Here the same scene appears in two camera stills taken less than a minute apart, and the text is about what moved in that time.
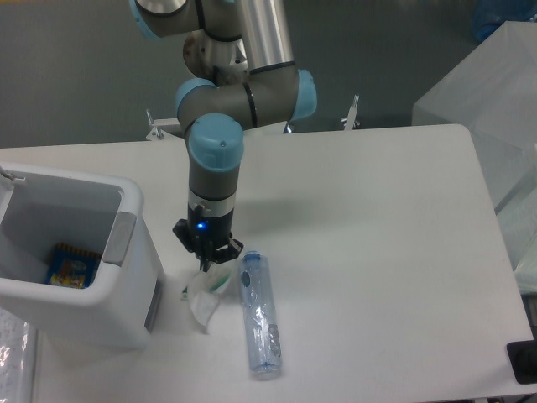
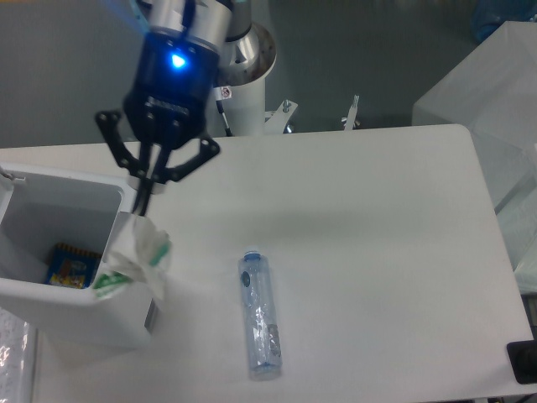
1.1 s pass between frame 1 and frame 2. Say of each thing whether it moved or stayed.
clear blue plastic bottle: stayed
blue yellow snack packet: stayed
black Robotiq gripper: moved
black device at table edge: stayed
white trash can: stayed
